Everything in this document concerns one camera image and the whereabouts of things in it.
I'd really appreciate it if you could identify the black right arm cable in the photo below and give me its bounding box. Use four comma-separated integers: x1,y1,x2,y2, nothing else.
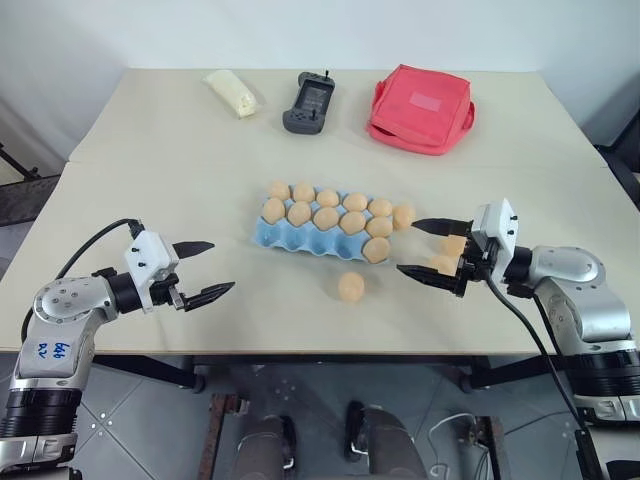
480,268,604,480

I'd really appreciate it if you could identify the black textured mat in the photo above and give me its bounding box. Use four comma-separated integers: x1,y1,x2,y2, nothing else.
0,174,62,227

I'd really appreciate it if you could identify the red fabric bag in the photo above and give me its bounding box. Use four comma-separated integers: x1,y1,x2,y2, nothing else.
364,63,478,157

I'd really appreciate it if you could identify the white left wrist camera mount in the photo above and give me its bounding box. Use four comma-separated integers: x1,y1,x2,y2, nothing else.
121,229,182,315

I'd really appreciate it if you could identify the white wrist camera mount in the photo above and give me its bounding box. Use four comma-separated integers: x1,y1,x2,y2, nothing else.
471,198,522,290
121,229,182,315

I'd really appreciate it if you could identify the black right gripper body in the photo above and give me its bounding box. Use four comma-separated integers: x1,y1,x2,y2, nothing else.
449,218,496,300

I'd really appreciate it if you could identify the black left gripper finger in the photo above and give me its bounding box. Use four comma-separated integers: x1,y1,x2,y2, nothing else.
181,280,237,314
171,240,217,260

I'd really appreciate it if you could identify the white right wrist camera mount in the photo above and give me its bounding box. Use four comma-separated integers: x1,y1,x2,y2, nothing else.
471,198,522,290

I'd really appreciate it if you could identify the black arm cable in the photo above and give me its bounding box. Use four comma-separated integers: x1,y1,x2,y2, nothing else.
480,268,604,480
53,217,147,281

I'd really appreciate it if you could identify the grey handheld controller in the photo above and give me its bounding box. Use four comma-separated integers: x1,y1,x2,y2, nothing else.
282,68,336,137

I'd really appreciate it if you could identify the black metal stand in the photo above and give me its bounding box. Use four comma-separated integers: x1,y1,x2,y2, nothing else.
0,142,42,180

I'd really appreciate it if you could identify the dark rounded shape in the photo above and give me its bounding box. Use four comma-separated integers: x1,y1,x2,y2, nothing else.
235,413,302,480
345,399,427,480

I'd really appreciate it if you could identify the black table frame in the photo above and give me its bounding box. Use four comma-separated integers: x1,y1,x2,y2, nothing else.
93,353,569,393

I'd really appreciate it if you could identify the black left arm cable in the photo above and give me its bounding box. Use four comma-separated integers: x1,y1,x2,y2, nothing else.
53,217,147,281

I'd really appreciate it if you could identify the blue egg tray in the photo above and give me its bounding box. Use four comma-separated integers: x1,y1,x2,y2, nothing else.
248,189,397,265

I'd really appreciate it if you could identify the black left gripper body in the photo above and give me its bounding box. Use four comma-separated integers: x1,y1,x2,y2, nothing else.
148,271,189,312

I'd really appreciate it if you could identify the rusty metal bar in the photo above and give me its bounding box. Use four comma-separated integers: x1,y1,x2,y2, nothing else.
201,393,238,480
473,416,507,480

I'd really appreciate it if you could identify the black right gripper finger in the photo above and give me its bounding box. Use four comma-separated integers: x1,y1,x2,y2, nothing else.
395,263,460,297
411,216,474,237

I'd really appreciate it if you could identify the white floor cable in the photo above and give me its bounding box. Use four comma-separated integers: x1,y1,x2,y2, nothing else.
428,410,482,480

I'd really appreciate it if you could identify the white plastic pouch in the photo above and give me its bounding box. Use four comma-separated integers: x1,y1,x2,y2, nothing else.
201,69,262,121

